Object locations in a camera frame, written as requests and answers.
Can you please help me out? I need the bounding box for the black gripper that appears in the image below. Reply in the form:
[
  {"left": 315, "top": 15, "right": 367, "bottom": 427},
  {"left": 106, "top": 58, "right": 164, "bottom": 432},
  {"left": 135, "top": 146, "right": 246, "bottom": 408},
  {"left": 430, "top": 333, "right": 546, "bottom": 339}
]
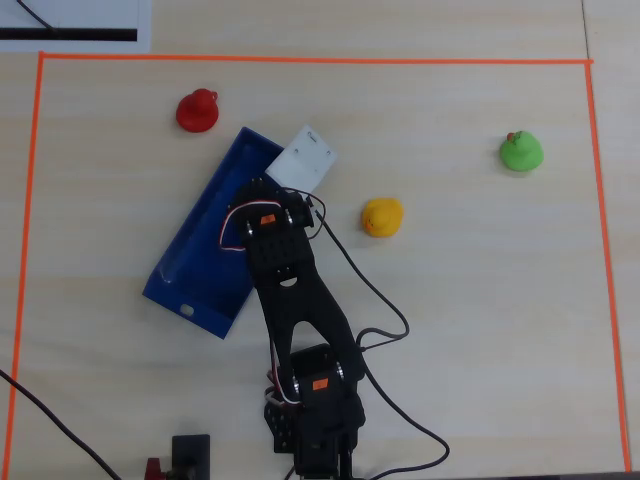
[{"left": 233, "top": 178, "right": 312, "bottom": 212}]

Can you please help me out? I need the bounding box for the blue plastic box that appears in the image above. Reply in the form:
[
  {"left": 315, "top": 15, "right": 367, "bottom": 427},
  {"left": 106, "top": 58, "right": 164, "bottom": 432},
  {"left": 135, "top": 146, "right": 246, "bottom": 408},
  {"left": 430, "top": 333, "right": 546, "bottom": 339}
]
[{"left": 141, "top": 126, "right": 287, "bottom": 341}]

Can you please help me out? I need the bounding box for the red rubber duck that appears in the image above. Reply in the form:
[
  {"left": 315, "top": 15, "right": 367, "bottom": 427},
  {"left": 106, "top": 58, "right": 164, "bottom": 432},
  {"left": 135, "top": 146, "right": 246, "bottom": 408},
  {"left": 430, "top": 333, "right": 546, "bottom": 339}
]
[{"left": 175, "top": 87, "right": 220, "bottom": 134}]

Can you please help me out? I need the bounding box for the yellow rubber duck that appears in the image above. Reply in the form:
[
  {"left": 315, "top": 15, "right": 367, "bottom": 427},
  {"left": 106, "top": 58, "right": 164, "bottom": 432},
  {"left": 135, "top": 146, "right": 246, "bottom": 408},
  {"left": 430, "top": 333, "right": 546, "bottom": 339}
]
[{"left": 361, "top": 197, "right": 405, "bottom": 239}]

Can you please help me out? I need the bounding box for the green rubber duck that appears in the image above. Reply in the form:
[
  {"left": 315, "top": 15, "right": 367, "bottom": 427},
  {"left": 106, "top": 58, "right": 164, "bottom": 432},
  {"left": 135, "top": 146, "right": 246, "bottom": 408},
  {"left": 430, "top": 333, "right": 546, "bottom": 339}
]
[{"left": 498, "top": 129, "right": 545, "bottom": 174}]

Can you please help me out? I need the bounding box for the orange tape strip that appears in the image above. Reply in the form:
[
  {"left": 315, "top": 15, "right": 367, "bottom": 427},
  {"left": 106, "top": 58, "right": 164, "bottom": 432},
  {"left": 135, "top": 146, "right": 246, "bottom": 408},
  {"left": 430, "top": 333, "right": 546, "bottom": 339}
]
[
  {"left": 38, "top": 51, "right": 595, "bottom": 66},
  {"left": 2, "top": 52, "right": 46, "bottom": 480},
  {"left": 583, "top": 62, "right": 632, "bottom": 473}
]

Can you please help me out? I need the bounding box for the white paper sheet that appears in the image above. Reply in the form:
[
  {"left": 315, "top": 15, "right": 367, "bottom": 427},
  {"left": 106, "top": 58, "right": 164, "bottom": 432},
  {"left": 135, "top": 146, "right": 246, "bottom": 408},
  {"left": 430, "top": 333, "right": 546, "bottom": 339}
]
[{"left": 0, "top": 0, "right": 152, "bottom": 53}]

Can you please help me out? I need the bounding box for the black table clamp red knob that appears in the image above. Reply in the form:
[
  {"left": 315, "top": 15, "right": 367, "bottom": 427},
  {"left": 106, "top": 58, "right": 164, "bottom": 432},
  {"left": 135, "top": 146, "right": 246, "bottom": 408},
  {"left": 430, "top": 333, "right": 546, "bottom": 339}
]
[{"left": 144, "top": 433, "right": 212, "bottom": 480}]

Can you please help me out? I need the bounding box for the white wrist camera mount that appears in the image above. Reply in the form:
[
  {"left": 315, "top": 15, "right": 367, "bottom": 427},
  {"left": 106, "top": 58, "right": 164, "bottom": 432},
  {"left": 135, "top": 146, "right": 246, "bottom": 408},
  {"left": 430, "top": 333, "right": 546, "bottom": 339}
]
[{"left": 264, "top": 123, "right": 339, "bottom": 194}]

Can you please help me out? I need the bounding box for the black camera cable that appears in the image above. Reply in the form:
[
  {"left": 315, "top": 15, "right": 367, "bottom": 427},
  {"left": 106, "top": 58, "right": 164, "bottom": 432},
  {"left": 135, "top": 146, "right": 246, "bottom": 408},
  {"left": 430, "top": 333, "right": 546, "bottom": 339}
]
[{"left": 307, "top": 192, "right": 451, "bottom": 480}]

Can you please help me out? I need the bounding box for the thin black cable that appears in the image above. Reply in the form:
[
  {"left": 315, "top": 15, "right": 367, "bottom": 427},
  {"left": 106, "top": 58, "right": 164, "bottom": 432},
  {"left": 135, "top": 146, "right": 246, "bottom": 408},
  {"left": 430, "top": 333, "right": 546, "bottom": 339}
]
[{"left": 16, "top": 0, "right": 57, "bottom": 32}]

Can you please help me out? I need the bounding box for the black power cable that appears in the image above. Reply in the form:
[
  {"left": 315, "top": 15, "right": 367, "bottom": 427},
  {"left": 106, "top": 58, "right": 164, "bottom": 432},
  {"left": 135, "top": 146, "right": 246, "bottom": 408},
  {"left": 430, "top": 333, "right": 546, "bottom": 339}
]
[{"left": 0, "top": 369, "right": 123, "bottom": 480}]

